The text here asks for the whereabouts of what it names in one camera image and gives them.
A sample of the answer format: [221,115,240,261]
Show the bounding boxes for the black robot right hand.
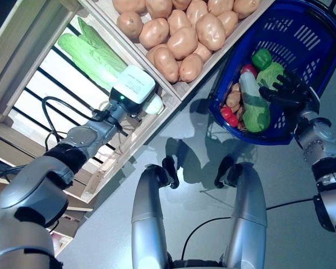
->
[258,72,320,113]

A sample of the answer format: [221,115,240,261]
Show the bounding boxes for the pale green napa cabbage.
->
[57,16,163,115]
[238,71,271,133]

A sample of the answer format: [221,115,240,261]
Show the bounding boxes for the blue plastic shopping basket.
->
[208,0,336,146]

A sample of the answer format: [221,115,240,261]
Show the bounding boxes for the green plastic toy pieces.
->
[256,61,288,91]

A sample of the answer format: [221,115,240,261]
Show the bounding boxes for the green toy bell pepper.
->
[251,48,273,68]

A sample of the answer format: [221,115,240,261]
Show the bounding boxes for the red apple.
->
[241,63,259,78]

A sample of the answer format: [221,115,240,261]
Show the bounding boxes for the red toy tomato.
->
[220,106,240,127]

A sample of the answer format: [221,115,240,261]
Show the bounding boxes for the silver robot right leg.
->
[214,156,269,269]

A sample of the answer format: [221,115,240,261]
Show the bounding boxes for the silver robot leg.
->
[131,164,180,269]
[214,156,269,269]

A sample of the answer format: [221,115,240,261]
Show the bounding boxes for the wooden cabbage crate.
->
[0,0,183,207]

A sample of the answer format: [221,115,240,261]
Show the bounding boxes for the wooden potato crate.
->
[82,0,275,102]

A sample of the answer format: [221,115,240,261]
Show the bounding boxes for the silver robot left leg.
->
[131,164,180,269]

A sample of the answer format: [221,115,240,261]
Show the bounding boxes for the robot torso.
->
[170,259,224,269]

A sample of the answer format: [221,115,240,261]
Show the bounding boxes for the black floor cable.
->
[181,197,319,261]

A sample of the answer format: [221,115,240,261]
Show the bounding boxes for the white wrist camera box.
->
[108,65,158,118]

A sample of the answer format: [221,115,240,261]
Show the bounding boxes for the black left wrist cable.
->
[43,96,114,154]

